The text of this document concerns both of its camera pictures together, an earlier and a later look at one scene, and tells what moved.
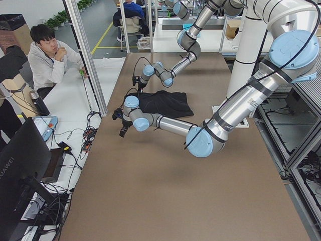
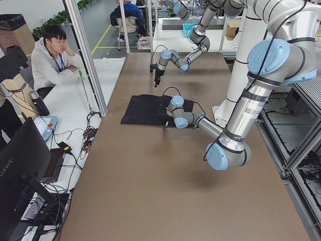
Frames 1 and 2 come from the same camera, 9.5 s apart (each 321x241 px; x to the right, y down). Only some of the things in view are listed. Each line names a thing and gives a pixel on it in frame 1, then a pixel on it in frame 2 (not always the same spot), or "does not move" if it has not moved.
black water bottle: x=39 y=103 does not move
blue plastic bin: x=186 y=26 does not move
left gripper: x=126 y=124 → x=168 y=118
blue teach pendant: x=46 y=124 does not move
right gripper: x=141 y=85 → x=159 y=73
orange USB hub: x=89 y=135 does not move
